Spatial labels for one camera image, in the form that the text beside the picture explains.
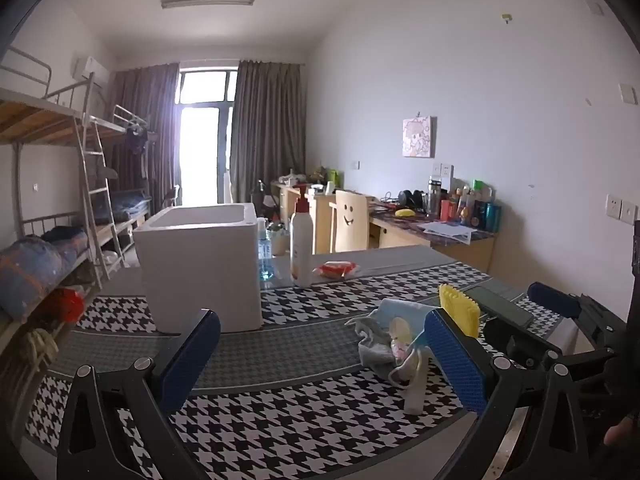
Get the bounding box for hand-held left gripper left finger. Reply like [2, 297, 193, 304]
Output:
[57, 308, 222, 480]

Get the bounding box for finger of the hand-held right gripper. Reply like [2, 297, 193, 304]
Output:
[527, 282, 631, 333]
[482, 317, 618, 373]

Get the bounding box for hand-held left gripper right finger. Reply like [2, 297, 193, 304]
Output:
[424, 308, 603, 480]

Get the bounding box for white sock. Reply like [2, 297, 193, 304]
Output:
[389, 344, 437, 416]

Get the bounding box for white foam box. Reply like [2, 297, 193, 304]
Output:
[132, 203, 263, 335]

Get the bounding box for grey white cloth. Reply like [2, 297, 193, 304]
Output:
[345, 310, 398, 382]

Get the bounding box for person's right hand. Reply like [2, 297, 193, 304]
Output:
[602, 407, 640, 447]

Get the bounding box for dark green phone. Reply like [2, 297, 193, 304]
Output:
[462, 285, 536, 328]

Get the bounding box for houndstooth tablecloth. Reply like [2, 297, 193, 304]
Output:
[22, 245, 566, 480]

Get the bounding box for printed paper booklet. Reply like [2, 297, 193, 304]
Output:
[417, 222, 479, 246]

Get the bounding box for row of toiletry bottles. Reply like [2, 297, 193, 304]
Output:
[425, 176, 502, 233]

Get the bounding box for clear spray bottle blue liquid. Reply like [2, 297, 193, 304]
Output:
[257, 217, 275, 281]

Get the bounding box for red plastic bag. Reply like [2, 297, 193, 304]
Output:
[47, 287, 86, 326]

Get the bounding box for wooden desk with patterned cover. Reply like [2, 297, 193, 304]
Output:
[370, 205, 496, 277]

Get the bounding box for red snack packet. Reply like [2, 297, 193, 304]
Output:
[312, 260, 360, 279]

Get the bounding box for white pump bottle red top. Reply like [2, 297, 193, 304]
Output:
[290, 185, 314, 288]

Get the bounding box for blue plaid mattress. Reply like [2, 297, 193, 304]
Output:
[102, 192, 151, 224]

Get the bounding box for wooden chair with smiley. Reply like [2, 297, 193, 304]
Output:
[329, 190, 376, 253]

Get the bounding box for blue orange quilt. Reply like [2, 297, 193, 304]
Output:
[0, 226, 88, 321]

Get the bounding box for metal bunk ladder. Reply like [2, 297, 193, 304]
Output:
[75, 115, 119, 282]

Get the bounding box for light wooden desk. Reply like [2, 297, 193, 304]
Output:
[271, 180, 373, 256]

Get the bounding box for glass balcony door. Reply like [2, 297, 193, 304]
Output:
[175, 67, 238, 206]

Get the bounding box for dark hanging clothes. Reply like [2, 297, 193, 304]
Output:
[125, 127, 150, 179]

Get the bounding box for small metal bunk bed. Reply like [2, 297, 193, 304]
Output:
[82, 105, 153, 261]

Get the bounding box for brown curtain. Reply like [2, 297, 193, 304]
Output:
[112, 62, 180, 206]
[231, 60, 307, 206]

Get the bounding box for large metal bunk bed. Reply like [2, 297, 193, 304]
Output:
[0, 46, 108, 411]

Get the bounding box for white air conditioner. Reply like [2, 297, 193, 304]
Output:
[74, 56, 110, 86]

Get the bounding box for ceiling tube light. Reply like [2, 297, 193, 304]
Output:
[161, 0, 256, 10]

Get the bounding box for pink cartoon wall picture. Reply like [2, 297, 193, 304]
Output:
[402, 116, 437, 158]

